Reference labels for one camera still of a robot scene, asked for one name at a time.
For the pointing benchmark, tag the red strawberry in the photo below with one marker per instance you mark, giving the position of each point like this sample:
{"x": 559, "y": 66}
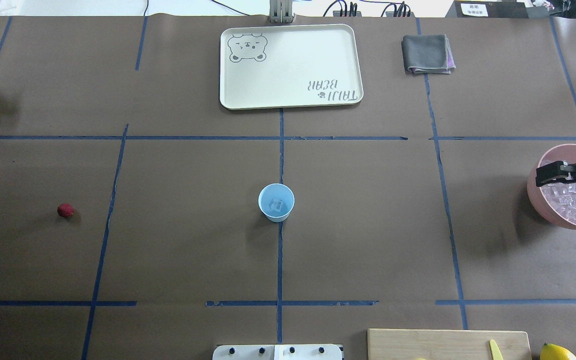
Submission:
{"x": 65, "y": 210}

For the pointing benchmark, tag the yellow knife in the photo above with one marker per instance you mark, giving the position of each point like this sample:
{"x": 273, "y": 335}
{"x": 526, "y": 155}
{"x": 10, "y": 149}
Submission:
{"x": 495, "y": 351}

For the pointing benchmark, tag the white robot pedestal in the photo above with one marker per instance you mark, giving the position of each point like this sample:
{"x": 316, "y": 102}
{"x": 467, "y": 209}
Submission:
{"x": 325, "y": 351}

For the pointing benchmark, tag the ice cube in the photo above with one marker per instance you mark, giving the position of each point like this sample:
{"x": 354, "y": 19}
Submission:
{"x": 276, "y": 205}

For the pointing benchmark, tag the light blue cup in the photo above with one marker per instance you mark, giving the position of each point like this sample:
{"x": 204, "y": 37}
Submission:
{"x": 276, "y": 190}

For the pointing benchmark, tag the black box with label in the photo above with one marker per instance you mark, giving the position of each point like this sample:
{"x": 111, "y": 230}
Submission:
{"x": 487, "y": 9}

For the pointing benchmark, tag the yellow lemon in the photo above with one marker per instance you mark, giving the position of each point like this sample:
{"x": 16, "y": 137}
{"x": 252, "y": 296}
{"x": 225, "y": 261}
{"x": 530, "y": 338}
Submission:
{"x": 550, "y": 351}

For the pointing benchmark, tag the folded grey cloth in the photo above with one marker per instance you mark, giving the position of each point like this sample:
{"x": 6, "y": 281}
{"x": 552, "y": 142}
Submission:
{"x": 427, "y": 54}

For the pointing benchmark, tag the cream bear tray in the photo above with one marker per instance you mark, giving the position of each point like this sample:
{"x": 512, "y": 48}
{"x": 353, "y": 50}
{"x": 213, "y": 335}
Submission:
{"x": 289, "y": 66}

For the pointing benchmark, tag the wooden cutting board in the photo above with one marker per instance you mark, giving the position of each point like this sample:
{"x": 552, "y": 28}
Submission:
{"x": 444, "y": 344}

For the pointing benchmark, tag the ice cubes pile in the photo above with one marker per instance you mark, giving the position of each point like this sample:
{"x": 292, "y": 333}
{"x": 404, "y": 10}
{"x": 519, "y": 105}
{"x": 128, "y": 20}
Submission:
{"x": 575, "y": 202}

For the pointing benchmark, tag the pink bowl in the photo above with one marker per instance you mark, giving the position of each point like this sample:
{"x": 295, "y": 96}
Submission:
{"x": 564, "y": 152}

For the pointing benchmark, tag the aluminium frame post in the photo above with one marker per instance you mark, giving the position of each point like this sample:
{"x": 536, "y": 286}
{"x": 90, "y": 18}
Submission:
{"x": 281, "y": 11}

